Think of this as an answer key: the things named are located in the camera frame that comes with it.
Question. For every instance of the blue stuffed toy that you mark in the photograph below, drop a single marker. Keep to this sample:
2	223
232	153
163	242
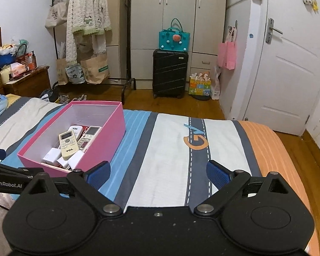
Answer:
5	60

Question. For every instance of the red gift box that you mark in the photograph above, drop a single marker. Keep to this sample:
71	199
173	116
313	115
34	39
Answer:
24	58

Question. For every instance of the large white charger with prongs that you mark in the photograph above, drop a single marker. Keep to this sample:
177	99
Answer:
52	156

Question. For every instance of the clear white plastic bag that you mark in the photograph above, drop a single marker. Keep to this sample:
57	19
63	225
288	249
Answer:
215	85

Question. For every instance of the small white charger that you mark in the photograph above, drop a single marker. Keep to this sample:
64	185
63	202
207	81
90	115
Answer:
76	159

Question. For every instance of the tissue box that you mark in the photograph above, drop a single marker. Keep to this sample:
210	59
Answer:
17	69

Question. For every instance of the teal felt handbag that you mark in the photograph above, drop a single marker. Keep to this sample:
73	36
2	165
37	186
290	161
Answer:
174	40

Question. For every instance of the cream remote coloured buttons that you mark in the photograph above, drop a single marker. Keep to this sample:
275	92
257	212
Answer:
89	137

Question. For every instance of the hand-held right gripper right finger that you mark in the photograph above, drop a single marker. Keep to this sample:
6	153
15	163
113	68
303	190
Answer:
218	174

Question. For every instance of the grey sneaker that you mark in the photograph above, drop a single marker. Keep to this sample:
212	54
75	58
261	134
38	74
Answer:
64	99

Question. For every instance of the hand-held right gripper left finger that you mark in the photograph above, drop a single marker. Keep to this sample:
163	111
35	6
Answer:
98	173

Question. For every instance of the black clothes rack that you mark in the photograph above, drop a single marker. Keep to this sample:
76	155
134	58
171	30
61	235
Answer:
128	58

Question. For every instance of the panda plush ornament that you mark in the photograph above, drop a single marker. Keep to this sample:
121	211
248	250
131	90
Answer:
308	0

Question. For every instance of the white charger with port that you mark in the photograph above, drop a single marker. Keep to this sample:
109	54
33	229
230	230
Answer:
63	162

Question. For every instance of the canvas tote bag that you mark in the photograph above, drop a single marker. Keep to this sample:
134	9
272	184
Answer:
55	16

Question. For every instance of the black floor bag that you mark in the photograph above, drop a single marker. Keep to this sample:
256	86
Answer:
48	94

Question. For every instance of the white remote with display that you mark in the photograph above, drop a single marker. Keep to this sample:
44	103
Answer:
68	144

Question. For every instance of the white door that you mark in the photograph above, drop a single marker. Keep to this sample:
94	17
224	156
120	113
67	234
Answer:
290	72

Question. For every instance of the brown paper bag green label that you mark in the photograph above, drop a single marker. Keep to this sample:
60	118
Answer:
96	69

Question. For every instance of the black suitcase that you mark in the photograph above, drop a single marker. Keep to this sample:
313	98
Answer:
170	72

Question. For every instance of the plain brown paper bag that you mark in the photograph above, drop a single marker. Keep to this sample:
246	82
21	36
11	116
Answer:
61	72

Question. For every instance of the white remote pink label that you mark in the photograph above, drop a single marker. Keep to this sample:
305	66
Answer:
76	129

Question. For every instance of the wooden nightstand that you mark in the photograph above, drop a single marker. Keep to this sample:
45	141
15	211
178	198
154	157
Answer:
29	84

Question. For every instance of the pink paper bag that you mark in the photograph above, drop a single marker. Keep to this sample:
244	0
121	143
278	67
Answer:
228	53

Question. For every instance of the pale wardrobe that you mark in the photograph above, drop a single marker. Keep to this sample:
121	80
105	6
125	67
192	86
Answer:
154	18

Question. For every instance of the colourful gift bag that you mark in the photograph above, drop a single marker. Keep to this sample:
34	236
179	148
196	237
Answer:
200	86

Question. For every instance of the pink cardboard box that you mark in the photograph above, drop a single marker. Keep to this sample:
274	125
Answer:
106	138

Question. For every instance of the white fluffy cardigan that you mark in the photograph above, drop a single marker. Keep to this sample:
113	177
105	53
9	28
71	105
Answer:
88	8

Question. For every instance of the printed white plastic bag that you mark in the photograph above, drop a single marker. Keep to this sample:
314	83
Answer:
74	74

